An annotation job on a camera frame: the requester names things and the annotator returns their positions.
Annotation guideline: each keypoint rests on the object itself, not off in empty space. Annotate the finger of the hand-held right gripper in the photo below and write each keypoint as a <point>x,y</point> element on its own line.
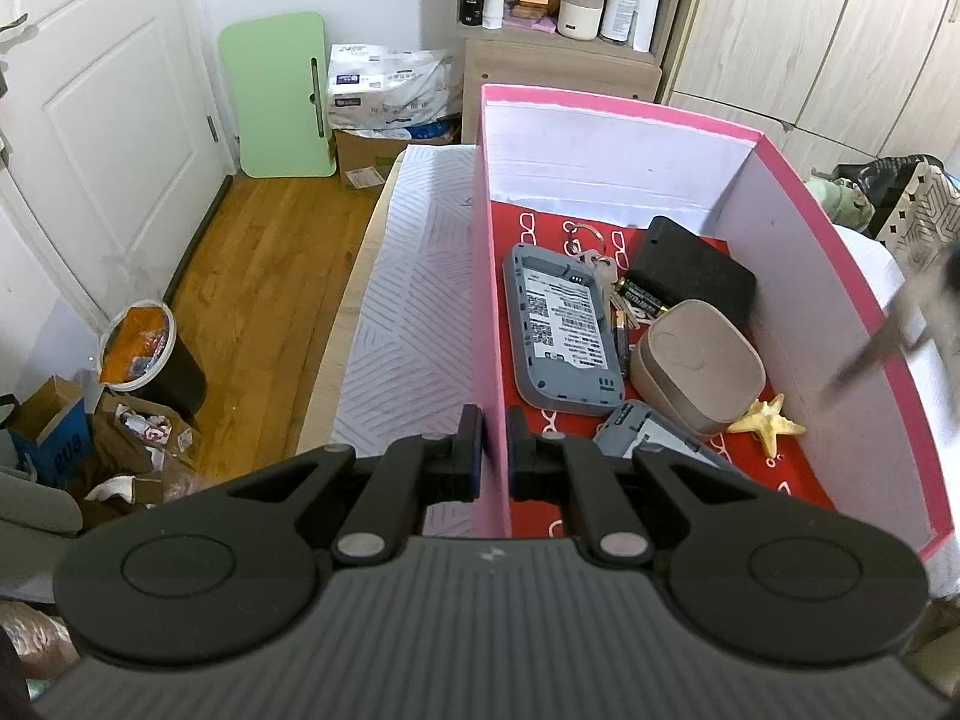
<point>877,345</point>

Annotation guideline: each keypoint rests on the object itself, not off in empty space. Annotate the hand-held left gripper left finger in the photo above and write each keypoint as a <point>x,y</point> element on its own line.
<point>474,444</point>

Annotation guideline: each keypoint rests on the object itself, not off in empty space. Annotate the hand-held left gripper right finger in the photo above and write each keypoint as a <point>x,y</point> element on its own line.
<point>514,444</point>

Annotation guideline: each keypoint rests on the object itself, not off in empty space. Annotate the pale rounded case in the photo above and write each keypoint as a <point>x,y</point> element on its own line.
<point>701,364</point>

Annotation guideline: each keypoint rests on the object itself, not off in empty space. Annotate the pink cardboard box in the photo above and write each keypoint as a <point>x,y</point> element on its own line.
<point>750,187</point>

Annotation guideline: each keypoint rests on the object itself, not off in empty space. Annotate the grey device with label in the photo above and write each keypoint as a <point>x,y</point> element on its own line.
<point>562,330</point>
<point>660,439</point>

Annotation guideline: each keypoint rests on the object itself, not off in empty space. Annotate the yellow starfish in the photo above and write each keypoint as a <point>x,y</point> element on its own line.
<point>766,424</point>

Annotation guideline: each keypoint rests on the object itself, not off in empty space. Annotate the black gold battery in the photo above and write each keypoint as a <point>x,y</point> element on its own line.
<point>624,345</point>
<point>643,298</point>

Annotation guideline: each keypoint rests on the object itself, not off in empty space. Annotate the black white patterned bag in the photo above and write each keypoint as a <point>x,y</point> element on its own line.
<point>919,202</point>

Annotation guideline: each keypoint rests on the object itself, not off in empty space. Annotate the green plush toy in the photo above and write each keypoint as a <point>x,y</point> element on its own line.
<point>840,199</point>

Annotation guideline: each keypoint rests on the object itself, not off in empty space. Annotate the white patterned bed sheet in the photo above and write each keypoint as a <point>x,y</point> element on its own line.
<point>420,277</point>

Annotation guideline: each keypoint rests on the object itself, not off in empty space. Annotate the black rectangular case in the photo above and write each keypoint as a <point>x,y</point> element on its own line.
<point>697,266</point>

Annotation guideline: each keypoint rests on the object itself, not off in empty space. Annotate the brown cardboard box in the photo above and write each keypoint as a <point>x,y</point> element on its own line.
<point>367,157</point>

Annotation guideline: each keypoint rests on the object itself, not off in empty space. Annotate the black trash bin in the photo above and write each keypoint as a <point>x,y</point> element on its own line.
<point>161,375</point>

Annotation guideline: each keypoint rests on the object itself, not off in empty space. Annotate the light wood wardrobe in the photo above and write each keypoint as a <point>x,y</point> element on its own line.
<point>810,30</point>

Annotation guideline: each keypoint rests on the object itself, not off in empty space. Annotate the brown paper bag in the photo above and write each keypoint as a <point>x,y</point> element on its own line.
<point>127,457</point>

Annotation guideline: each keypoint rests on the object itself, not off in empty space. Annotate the tissue paper pack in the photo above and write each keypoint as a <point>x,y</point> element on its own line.
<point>390,90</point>

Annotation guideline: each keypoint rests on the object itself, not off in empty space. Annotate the wooden shelf cabinet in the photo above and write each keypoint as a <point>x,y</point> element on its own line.
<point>562,67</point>

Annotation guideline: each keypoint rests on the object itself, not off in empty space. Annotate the white bottle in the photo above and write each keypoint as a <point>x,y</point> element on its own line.
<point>648,19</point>

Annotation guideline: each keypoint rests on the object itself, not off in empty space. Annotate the green board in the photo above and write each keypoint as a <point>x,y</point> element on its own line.
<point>274,97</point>

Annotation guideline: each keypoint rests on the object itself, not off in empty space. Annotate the blue cardboard box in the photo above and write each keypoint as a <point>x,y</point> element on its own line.
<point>52,435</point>

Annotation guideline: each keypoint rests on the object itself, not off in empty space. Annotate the pink flat box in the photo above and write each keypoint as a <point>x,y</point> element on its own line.
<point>529,21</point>

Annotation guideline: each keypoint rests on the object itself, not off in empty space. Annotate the white can red cap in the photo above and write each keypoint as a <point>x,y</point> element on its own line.
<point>619,7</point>

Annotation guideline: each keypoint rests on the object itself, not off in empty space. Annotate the cream jar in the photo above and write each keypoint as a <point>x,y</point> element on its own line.
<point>580,13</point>

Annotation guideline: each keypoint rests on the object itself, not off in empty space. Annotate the black bottle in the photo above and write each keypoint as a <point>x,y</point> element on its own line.
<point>472,1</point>

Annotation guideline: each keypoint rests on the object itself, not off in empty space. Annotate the grey seat cushion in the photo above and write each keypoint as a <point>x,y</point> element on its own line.
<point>34,499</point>

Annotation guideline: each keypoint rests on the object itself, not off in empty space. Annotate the brown plastic bag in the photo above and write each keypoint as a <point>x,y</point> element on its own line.
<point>30,637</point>

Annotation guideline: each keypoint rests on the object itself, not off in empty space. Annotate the white door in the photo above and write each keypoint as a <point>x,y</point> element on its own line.
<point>97,127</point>

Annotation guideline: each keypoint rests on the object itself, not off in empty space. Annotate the wooden bed frame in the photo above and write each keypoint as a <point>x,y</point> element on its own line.
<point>337,345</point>

